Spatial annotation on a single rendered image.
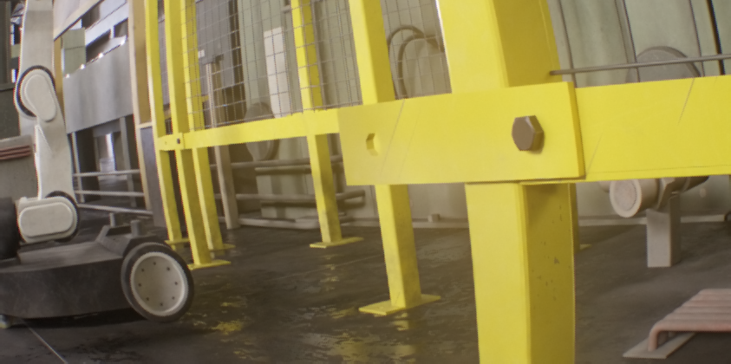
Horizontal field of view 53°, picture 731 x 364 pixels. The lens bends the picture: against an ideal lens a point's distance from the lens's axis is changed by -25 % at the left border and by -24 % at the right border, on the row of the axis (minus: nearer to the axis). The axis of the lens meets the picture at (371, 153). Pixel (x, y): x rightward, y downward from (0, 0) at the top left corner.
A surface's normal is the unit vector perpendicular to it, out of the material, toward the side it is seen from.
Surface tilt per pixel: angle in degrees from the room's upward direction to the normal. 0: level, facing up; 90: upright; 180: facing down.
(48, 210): 90
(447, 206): 90
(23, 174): 90
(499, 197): 90
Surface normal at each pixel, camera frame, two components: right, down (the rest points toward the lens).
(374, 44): 0.56, -0.04
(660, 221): -0.79, 0.14
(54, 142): 0.63, 0.33
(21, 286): 0.14, 0.04
